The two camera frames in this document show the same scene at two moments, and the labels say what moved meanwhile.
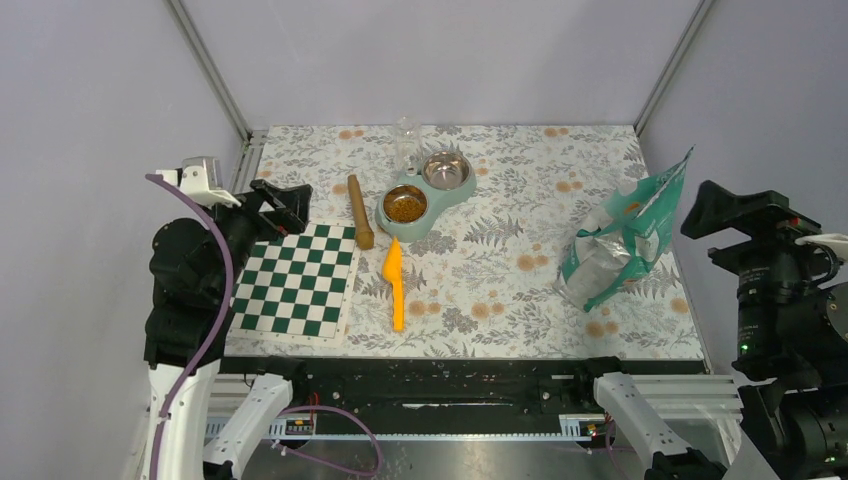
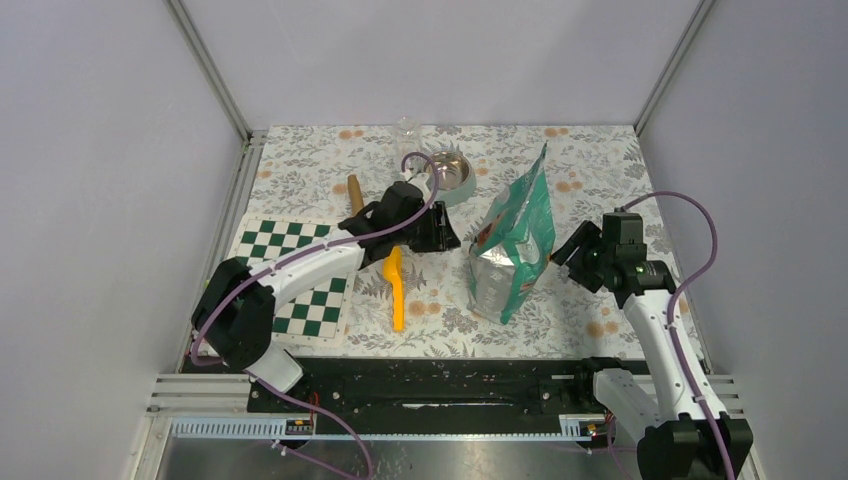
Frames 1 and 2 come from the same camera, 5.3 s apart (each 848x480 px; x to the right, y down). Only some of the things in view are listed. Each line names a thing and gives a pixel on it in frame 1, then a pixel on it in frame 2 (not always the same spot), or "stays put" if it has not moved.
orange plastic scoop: [393, 268] stays put
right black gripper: [768, 214] -> [586, 235]
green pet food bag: [626, 243] -> [513, 244]
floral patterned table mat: [461, 237] stays put
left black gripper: [292, 209] -> [441, 237]
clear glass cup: [409, 146] stays put
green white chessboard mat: [299, 289] stays put
